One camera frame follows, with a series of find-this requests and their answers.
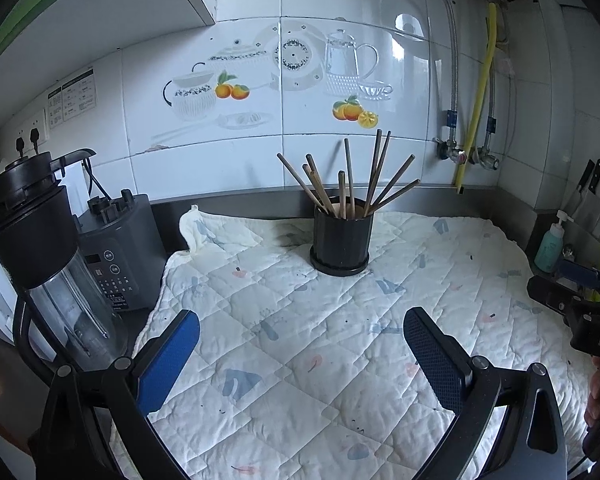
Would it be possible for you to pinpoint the black power cord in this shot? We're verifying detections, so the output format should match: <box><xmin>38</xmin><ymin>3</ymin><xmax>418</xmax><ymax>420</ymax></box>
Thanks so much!
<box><xmin>82</xmin><ymin>159</ymin><xmax>109</xmax><ymax>202</ymax></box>

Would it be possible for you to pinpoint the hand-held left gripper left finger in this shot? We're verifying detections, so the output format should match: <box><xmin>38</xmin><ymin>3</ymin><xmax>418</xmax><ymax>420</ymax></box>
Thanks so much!
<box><xmin>35</xmin><ymin>309</ymin><xmax>202</xmax><ymax>480</ymax></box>

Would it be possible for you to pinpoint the grey blender base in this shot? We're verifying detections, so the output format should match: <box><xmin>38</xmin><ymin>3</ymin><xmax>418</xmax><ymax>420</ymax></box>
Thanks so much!
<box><xmin>74</xmin><ymin>188</ymin><xmax>167</xmax><ymax>314</ymax></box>

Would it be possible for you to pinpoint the braided metal hose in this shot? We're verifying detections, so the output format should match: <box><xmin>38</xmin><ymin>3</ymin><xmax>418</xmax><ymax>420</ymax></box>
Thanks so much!
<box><xmin>484</xmin><ymin>74</ymin><xmax>499</xmax><ymax>152</ymax></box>
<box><xmin>441</xmin><ymin>0</ymin><xmax>461</xmax><ymax>147</ymax></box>

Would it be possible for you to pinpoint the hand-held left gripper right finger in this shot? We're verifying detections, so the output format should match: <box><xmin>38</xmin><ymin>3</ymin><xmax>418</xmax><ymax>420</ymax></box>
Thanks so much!
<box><xmin>403</xmin><ymin>306</ymin><xmax>569</xmax><ymax>480</ymax></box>

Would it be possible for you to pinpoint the yellow gas hose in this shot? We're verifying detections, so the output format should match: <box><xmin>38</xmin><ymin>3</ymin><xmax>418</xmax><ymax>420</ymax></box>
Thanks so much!
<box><xmin>452</xmin><ymin>2</ymin><xmax>499</xmax><ymax>192</ymax></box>

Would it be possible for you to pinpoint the black-handled cleaver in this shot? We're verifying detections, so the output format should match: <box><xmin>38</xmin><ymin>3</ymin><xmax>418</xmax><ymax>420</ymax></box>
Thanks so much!
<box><xmin>571</xmin><ymin>158</ymin><xmax>600</xmax><ymax>242</ymax></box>

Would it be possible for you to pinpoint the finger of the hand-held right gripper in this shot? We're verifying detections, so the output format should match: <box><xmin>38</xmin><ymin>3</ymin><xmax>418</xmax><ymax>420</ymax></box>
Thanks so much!
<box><xmin>554</xmin><ymin>257</ymin><xmax>600</xmax><ymax>292</ymax></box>
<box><xmin>526</xmin><ymin>275</ymin><xmax>592</xmax><ymax>318</ymax></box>

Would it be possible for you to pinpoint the white wall label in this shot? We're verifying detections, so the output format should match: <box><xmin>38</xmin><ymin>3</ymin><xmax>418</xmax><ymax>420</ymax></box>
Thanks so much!
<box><xmin>47</xmin><ymin>68</ymin><xmax>99</xmax><ymax>129</ymax></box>

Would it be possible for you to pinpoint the teal soap pump bottle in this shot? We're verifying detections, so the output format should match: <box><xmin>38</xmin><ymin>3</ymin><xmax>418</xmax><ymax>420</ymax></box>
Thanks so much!
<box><xmin>533</xmin><ymin>209</ymin><xmax>574</xmax><ymax>272</ymax></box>

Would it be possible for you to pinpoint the black-handled kitchen knife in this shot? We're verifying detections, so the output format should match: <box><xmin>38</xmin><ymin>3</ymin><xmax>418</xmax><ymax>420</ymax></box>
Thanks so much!
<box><xmin>561</xmin><ymin>159</ymin><xmax>597</xmax><ymax>212</ymax></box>

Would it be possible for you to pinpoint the white wall socket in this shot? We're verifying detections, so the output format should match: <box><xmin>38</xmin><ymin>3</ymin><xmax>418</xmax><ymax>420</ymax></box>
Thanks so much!
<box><xmin>12</xmin><ymin>108</ymin><xmax>49</xmax><ymax>157</ymax></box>

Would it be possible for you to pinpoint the person's right hand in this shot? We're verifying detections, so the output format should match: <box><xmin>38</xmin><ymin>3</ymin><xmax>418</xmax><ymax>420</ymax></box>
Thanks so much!
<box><xmin>583</xmin><ymin>355</ymin><xmax>600</xmax><ymax>429</ymax></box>

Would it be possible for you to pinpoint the bunch of wooden chopsticks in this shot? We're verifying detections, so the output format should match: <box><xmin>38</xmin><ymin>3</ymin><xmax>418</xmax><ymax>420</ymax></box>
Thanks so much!
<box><xmin>276</xmin><ymin>128</ymin><xmax>422</xmax><ymax>221</ymax></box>

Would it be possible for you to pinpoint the metal water valve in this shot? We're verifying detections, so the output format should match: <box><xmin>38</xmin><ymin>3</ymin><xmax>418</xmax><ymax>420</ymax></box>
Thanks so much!
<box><xmin>433</xmin><ymin>137</ymin><xmax>469</xmax><ymax>164</ymax></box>
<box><xmin>472</xmin><ymin>145</ymin><xmax>501</xmax><ymax>172</ymax></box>

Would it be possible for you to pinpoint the black ribbed chopstick holder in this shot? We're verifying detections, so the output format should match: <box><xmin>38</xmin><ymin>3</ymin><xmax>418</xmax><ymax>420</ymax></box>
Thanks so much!
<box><xmin>309</xmin><ymin>204</ymin><xmax>376</xmax><ymax>277</ymax></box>

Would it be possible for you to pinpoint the white quilted mat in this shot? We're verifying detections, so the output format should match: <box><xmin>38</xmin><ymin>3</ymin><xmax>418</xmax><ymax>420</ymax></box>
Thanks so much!
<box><xmin>109</xmin><ymin>204</ymin><xmax>597</xmax><ymax>480</ymax></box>

